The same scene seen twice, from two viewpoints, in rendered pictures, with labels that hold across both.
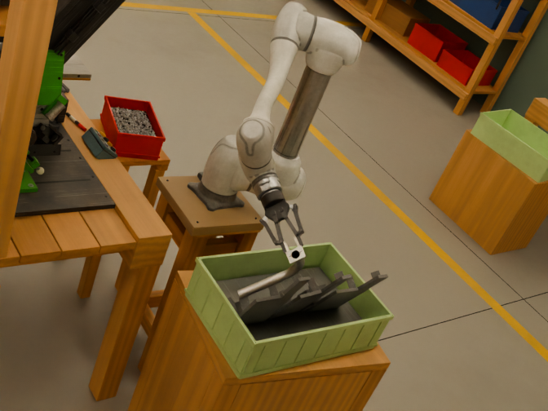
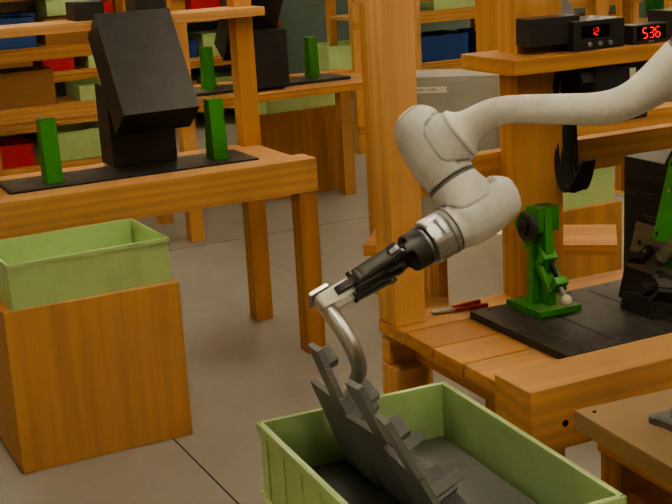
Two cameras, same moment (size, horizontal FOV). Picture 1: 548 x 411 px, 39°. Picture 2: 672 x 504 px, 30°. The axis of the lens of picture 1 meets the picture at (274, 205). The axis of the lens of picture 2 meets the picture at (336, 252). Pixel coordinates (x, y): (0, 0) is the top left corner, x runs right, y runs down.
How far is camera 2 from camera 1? 3.59 m
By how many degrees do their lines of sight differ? 100
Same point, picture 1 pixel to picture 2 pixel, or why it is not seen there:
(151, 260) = not seen: hidden behind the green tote
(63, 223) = (493, 343)
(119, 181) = (636, 354)
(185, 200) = (656, 402)
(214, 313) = not seen: hidden behind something
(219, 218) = (632, 429)
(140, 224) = (531, 372)
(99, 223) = (516, 359)
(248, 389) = not seen: outside the picture
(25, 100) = (378, 100)
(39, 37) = (375, 20)
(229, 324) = (324, 434)
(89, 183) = (600, 339)
